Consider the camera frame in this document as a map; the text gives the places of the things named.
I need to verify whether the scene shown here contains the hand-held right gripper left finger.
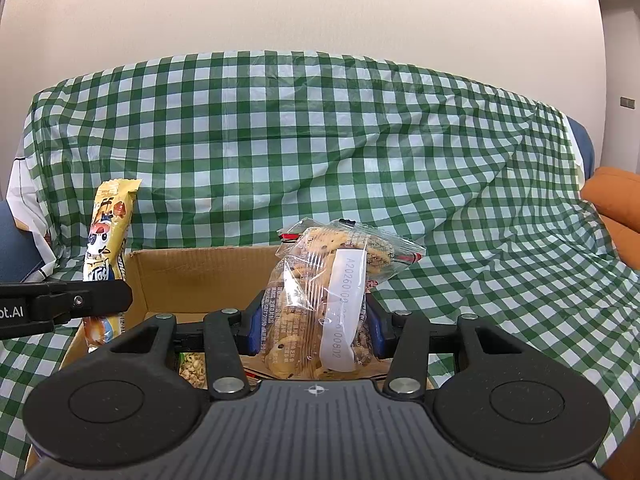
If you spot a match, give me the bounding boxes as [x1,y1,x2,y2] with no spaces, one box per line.
[55,292,269,402]

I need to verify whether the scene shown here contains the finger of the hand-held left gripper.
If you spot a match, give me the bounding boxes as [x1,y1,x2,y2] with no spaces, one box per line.
[0,279,135,332]

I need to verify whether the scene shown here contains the green checkered cloth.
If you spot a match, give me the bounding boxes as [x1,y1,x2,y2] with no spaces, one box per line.
[0,50,640,472]

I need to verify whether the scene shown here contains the yellow snack packet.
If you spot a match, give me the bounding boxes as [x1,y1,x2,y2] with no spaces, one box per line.
[81,178,144,354]

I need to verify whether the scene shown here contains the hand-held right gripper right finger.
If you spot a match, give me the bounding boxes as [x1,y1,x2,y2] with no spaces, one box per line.
[362,292,577,402]

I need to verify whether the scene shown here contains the brown cardboard box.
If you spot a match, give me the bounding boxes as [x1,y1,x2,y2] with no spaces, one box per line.
[59,245,437,392]

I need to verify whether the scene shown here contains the clear cookie packet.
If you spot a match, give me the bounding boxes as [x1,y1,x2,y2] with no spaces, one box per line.
[264,217,427,382]

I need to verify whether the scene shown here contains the white printed cloth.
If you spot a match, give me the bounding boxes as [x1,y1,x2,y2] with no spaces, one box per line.
[7,154,57,282]

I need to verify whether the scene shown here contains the orange cushion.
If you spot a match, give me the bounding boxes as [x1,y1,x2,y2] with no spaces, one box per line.
[580,166,640,266]

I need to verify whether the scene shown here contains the clear grain snack packet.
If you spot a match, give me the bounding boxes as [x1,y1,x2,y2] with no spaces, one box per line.
[178,352,207,390]

